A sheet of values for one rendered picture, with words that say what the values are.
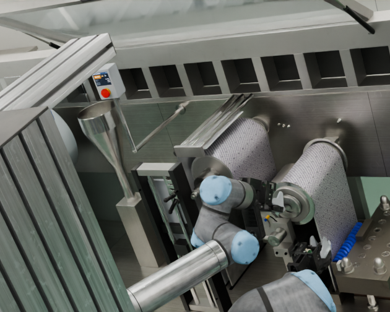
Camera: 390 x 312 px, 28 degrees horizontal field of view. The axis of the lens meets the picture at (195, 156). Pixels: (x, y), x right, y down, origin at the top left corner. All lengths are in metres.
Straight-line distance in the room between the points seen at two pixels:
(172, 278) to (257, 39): 0.93
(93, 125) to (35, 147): 1.45
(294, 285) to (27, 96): 0.79
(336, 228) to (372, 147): 0.28
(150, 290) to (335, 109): 0.94
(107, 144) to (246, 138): 0.51
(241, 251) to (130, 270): 1.11
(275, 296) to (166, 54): 1.17
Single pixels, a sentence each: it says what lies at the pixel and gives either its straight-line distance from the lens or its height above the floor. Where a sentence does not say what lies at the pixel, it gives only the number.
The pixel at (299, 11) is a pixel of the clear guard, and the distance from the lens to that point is 2.27.
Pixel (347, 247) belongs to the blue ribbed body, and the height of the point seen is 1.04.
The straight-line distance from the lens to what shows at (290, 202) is 2.24.
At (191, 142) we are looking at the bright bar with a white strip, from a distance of 2.38.
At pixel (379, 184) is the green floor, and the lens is 4.75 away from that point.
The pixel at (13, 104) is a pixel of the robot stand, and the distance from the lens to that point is 1.26.
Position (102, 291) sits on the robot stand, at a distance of 1.27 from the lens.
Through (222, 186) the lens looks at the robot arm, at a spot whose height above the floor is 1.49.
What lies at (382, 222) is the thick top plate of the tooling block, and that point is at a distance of 2.50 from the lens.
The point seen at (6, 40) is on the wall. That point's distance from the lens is 6.88.
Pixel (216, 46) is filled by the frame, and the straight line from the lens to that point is 2.54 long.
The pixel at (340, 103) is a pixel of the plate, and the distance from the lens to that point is 2.42.
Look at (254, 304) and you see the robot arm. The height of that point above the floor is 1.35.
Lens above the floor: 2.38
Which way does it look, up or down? 24 degrees down
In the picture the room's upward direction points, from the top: 19 degrees counter-clockwise
